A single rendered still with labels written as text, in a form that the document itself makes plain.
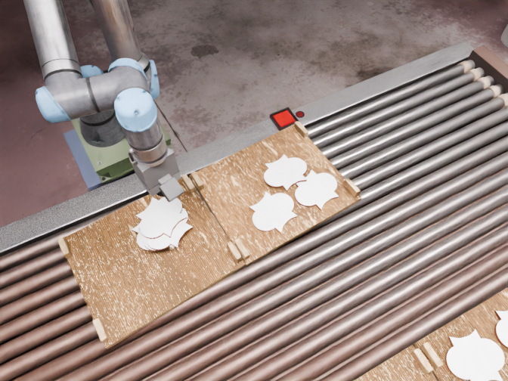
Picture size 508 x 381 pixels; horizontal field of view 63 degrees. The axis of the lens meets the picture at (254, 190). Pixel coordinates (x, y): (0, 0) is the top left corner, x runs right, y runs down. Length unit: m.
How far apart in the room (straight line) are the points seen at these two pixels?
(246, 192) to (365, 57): 2.12
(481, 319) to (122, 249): 0.98
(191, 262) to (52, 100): 0.55
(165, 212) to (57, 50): 0.51
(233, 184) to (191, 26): 2.27
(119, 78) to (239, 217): 0.54
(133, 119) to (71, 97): 0.15
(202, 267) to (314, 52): 2.29
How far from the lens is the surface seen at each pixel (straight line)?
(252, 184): 1.29
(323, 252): 1.21
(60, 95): 0.93
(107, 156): 1.41
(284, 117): 1.46
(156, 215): 1.21
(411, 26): 3.61
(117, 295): 1.19
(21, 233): 1.40
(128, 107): 0.83
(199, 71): 3.03
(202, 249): 1.19
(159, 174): 0.97
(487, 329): 1.26
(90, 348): 1.19
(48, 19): 1.01
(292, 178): 1.28
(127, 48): 1.25
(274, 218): 1.22
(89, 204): 1.37
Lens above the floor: 2.02
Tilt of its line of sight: 58 degrees down
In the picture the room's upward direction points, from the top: straight up
